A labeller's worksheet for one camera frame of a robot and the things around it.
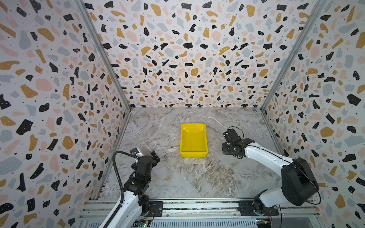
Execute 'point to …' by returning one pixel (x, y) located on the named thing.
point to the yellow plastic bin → (193, 140)
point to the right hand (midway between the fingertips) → (223, 146)
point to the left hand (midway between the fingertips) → (148, 153)
